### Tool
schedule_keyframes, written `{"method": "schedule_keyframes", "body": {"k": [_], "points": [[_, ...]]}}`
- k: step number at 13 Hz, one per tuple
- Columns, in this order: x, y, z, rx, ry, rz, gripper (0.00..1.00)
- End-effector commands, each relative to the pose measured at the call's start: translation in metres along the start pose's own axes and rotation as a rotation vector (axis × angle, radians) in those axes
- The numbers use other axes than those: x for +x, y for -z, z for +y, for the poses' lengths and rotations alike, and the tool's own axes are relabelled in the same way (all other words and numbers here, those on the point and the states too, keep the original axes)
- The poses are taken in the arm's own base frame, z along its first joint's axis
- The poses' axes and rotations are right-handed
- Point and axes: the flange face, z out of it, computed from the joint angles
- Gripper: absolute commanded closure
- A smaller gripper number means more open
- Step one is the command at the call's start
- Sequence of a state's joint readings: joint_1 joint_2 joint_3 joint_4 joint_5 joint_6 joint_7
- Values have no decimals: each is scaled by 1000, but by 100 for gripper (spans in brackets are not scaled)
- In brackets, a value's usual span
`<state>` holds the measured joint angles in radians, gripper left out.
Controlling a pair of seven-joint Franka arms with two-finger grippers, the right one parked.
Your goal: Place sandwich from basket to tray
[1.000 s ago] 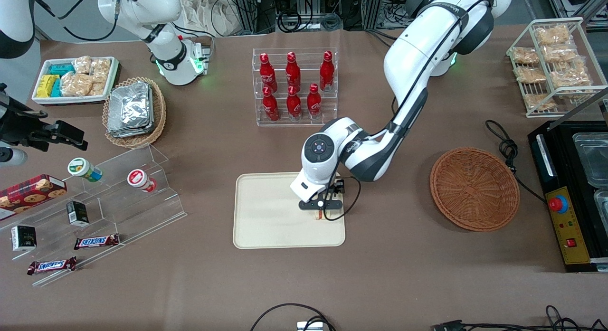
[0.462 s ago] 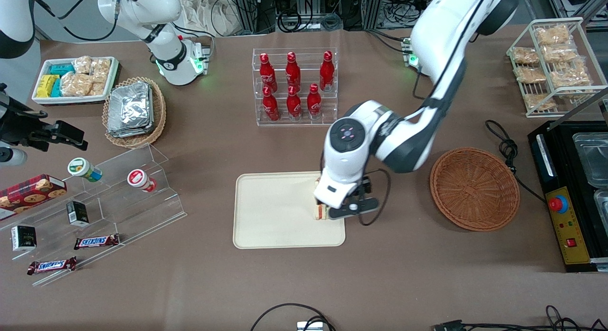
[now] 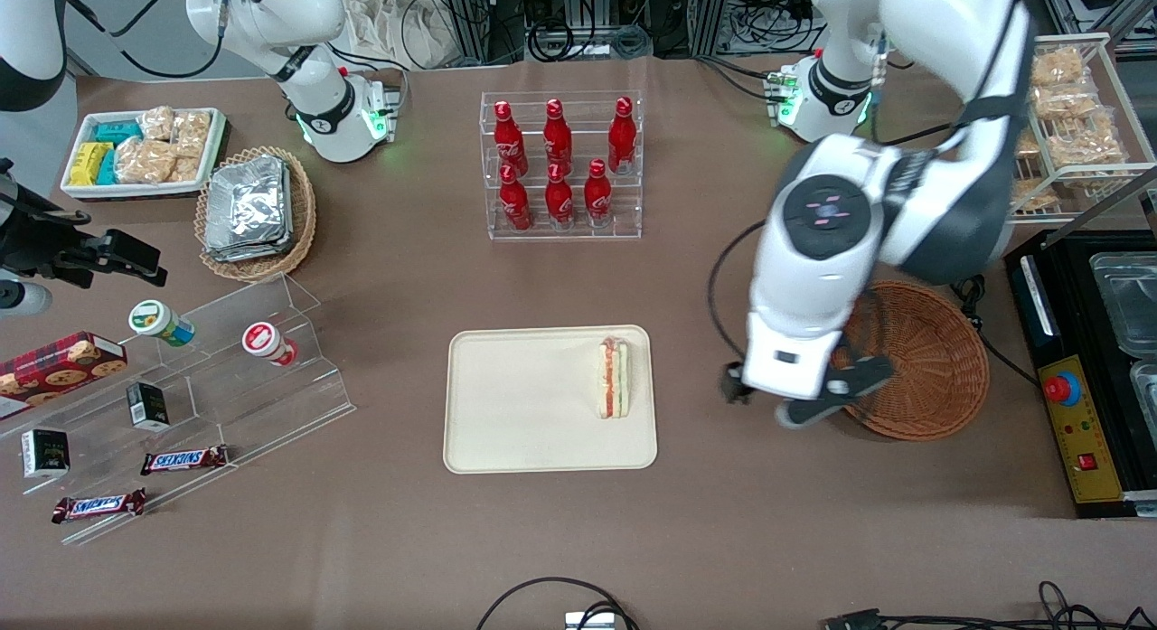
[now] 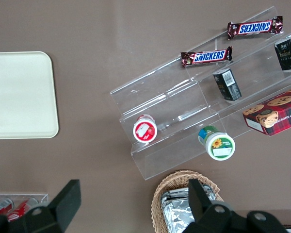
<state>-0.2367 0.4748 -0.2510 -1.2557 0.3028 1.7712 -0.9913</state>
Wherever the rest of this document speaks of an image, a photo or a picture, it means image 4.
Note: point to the Snickers chocolate bar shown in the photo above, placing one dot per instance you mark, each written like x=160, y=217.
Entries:
x=208, y=57
x=254, y=27

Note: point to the small black carton box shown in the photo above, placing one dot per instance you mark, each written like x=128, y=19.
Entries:
x=289, y=53
x=229, y=85

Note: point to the red lid yogurt cup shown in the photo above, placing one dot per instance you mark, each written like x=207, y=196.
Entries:
x=144, y=131

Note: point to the clear acrylic bottle rack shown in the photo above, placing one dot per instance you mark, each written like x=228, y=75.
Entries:
x=44, y=197

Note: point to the oval light wicker basket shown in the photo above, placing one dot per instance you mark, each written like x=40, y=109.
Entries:
x=157, y=201

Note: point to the aluminium foil food containers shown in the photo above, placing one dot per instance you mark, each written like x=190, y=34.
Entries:
x=174, y=213

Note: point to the cream plastic serving tray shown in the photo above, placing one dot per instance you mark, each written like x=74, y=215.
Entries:
x=19, y=97

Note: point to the clear acrylic step display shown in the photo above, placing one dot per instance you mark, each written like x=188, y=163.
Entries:
x=160, y=102

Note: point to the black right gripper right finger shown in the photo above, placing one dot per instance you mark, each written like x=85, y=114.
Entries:
x=201, y=206

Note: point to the green lid yogurt cup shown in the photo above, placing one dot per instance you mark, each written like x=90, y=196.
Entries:
x=220, y=146

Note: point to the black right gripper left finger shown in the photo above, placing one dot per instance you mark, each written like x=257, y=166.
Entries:
x=63, y=201

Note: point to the red tartan cookie box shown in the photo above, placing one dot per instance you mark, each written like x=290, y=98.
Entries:
x=276, y=116

